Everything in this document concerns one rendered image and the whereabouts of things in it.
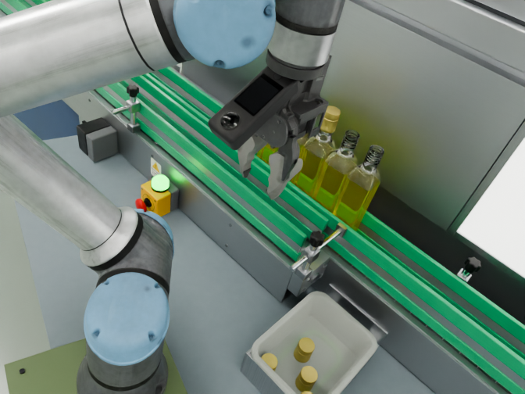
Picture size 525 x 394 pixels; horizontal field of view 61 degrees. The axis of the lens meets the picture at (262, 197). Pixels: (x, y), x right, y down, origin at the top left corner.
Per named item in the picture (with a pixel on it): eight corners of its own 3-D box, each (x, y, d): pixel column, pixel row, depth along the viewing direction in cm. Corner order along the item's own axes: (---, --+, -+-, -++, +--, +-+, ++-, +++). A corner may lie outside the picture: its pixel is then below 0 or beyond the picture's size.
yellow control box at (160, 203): (178, 209, 117) (180, 189, 112) (155, 221, 113) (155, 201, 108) (162, 194, 120) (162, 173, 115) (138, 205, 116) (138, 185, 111)
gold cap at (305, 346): (303, 366, 90) (308, 356, 87) (290, 354, 91) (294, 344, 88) (313, 355, 92) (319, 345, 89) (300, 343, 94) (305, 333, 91)
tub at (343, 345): (368, 361, 95) (383, 342, 89) (303, 438, 82) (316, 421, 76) (308, 307, 102) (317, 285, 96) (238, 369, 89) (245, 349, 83)
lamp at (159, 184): (173, 188, 112) (173, 179, 110) (158, 195, 109) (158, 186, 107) (162, 178, 114) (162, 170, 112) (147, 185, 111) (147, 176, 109)
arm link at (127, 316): (77, 387, 65) (73, 341, 57) (94, 309, 75) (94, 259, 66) (160, 389, 68) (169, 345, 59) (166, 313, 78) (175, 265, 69)
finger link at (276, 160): (307, 194, 67) (312, 139, 62) (281, 210, 63) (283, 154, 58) (291, 185, 69) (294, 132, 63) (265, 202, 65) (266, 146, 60)
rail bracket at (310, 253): (337, 253, 98) (355, 215, 90) (289, 295, 88) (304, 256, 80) (327, 245, 99) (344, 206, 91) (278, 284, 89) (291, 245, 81)
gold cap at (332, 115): (338, 129, 92) (344, 111, 89) (329, 135, 89) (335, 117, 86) (324, 120, 93) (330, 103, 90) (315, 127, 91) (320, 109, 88)
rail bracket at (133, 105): (142, 133, 118) (142, 89, 109) (118, 142, 113) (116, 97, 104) (133, 125, 119) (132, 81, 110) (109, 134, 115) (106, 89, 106)
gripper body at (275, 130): (319, 138, 63) (344, 60, 55) (279, 159, 58) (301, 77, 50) (280, 112, 66) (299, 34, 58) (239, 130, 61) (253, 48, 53)
